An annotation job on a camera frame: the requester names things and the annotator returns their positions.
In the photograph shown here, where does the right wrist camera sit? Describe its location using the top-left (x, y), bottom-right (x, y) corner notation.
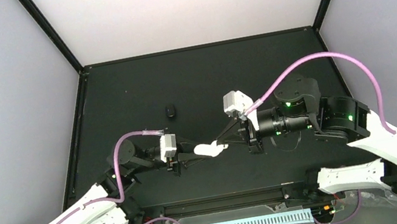
top-left (223, 90), bottom-right (260, 131)

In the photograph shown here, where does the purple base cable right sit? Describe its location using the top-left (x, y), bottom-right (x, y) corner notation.
top-left (310, 188), bottom-right (366, 224)

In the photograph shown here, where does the purple camera cable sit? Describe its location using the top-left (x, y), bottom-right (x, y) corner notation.
top-left (235, 39), bottom-right (397, 212)
top-left (0, 126), bottom-right (181, 224)

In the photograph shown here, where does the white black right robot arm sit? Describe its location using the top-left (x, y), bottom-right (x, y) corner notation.
top-left (212, 75), bottom-right (397, 203)

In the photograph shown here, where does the black vertical frame post left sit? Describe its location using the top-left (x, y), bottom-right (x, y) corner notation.
top-left (18, 0), bottom-right (84, 74)

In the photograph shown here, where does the small black oval object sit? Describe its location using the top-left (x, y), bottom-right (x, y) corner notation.
top-left (165, 104), bottom-right (176, 118)

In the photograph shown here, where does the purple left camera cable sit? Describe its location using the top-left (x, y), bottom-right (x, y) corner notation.
top-left (0, 126), bottom-right (181, 224)

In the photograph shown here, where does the white earbud charging case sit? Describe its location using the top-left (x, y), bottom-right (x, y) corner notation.
top-left (193, 140), bottom-right (229, 158)

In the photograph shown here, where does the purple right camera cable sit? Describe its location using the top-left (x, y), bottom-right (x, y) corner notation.
top-left (235, 39), bottom-right (397, 212)

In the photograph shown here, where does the small circuit board right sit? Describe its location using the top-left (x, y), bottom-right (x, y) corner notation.
top-left (311, 205), bottom-right (345, 217)

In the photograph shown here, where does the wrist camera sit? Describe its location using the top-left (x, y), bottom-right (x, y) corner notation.
top-left (159, 134), bottom-right (177, 162)
top-left (223, 90), bottom-right (260, 131)

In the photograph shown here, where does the black front rail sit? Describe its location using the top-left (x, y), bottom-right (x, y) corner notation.
top-left (142, 182), bottom-right (311, 219)

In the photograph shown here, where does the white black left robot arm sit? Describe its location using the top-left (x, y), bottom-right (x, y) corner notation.
top-left (48, 130), bottom-right (223, 224)

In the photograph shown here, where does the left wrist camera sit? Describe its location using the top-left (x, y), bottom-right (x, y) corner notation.
top-left (159, 134), bottom-right (177, 162)

